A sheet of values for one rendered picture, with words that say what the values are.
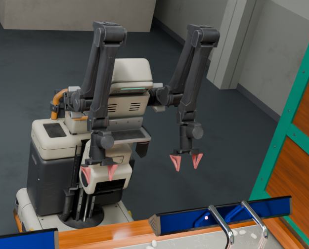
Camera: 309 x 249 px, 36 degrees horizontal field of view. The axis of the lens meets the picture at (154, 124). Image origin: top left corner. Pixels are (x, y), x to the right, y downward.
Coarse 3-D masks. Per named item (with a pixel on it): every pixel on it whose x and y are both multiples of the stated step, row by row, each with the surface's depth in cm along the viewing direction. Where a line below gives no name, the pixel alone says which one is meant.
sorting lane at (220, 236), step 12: (240, 228) 230; (252, 228) 231; (168, 240) 213; (180, 240) 214; (192, 240) 216; (204, 240) 217; (216, 240) 219; (240, 240) 222; (252, 240) 224; (276, 240) 227
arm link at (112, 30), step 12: (96, 24) 179; (108, 24) 177; (108, 36) 173; (120, 36) 175; (96, 48) 184; (96, 60) 187; (96, 72) 191; (84, 84) 197; (84, 96) 197; (84, 108) 200
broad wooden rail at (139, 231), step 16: (112, 224) 210; (128, 224) 212; (144, 224) 215; (240, 224) 231; (256, 224) 235; (64, 240) 197; (80, 240) 198; (96, 240) 200; (112, 240) 202; (128, 240) 205; (144, 240) 208; (160, 240) 211
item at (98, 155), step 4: (92, 148) 194; (96, 148) 193; (92, 152) 195; (96, 152) 194; (100, 152) 194; (104, 152) 195; (92, 156) 195; (96, 156) 194; (100, 156) 194; (104, 156) 195; (88, 160) 194; (92, 160) 194; (96, 160) 193; (100, 160) 194; (104, 160) 195; (108, 160) 195
